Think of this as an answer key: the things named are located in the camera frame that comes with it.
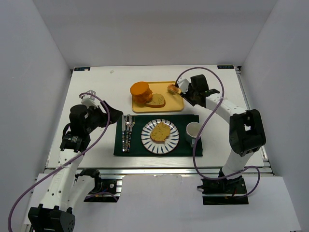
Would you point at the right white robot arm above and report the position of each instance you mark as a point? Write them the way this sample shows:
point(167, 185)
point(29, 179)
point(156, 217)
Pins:
point(246, 131)

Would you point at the seeded bread slice front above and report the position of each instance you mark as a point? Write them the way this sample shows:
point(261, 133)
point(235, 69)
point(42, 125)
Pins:
point(157, 101)

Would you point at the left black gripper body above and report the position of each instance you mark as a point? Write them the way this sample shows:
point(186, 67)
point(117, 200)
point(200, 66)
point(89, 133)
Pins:
point(104, 116)

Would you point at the metal spoon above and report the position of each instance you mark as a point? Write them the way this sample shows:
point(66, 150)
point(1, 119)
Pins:
point(128, 124)

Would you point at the blue striped white plate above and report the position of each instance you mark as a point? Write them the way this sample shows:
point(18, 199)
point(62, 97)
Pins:
point(160, 148)

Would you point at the metal fork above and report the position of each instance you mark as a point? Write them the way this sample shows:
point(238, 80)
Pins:
point(130, 132)

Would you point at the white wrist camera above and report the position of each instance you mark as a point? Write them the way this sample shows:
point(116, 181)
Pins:
point(183, 85)
point(89, 97)

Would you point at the yellow tray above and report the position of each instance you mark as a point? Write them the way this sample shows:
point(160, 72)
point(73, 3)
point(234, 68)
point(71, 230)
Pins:
point(174, 102)

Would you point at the left blue table label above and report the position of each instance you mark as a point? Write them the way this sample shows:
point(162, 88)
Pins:
point(81, 69)

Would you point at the seeded bread slice back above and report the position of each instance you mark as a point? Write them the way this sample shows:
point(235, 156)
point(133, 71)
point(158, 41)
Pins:
point(160, 132)

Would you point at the orange bread loaf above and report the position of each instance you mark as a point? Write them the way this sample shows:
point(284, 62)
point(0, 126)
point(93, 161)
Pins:
point(141, 92)

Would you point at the metal tongs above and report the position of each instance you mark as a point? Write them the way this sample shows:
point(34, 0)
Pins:
point(177, 88)

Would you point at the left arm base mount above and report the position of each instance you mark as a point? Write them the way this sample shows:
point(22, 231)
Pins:
point(106, 189)

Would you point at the grey-blue mug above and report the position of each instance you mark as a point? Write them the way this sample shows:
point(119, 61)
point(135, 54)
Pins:
point(192, 130)

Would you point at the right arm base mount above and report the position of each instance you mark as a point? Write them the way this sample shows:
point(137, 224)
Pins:
point(224, 192)

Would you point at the round bread bun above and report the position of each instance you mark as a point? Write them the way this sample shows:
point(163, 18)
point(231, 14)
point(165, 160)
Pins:
point(173, 90)

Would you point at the seeded bread slice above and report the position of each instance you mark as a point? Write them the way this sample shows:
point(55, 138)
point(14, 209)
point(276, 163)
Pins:
point(157, 101)
point(160, 132)

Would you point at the right blue table label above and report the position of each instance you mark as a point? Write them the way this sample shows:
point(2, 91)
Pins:
point(225, 66)

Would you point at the blue table label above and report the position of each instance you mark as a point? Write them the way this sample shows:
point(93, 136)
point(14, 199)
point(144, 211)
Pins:
point(225, 66)
point(81, 69)

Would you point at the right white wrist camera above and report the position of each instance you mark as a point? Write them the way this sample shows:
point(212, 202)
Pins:
point(183, 85)

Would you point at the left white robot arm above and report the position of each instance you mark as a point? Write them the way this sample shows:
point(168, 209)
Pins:
point(56, 211)

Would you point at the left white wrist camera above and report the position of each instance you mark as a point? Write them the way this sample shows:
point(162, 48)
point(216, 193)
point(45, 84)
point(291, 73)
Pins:
point(89, 97)

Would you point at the dark green cloth mat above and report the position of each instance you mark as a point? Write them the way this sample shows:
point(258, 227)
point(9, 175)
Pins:
point(137, 149)

